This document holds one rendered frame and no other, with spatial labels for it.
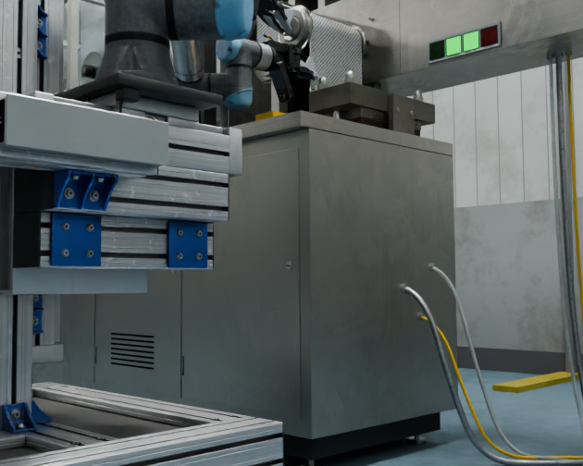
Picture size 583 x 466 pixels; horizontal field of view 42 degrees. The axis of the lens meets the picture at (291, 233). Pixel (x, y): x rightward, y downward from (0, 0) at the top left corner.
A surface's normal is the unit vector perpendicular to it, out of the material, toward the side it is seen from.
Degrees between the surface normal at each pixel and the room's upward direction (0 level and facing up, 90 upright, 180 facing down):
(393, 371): 90
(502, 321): 90
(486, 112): 90
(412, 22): 90
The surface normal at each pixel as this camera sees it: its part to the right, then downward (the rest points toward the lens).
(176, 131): 0.72, -0.05
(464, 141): -0.70, -0.04
